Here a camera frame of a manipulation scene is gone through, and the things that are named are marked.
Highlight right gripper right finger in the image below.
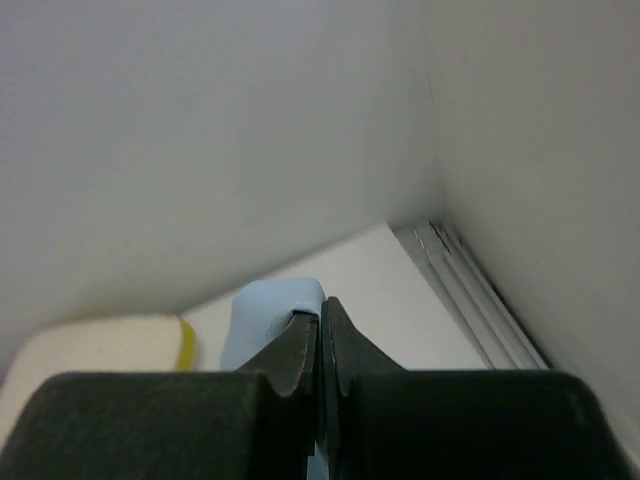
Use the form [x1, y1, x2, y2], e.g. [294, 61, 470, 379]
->
[319, 297, 408, 479]

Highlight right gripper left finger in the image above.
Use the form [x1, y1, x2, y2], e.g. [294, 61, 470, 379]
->
[237, 311, 320, 454]

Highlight light blue pillowcase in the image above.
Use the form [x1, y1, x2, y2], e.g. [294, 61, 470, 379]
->
[213, 277, 325, 479]

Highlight cream pillow with yellow edge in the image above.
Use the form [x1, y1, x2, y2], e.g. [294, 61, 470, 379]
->
[0, 313, 201, 401]

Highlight aluminium frame rail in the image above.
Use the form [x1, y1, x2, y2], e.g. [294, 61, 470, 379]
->
[394, 222, 553, 370]

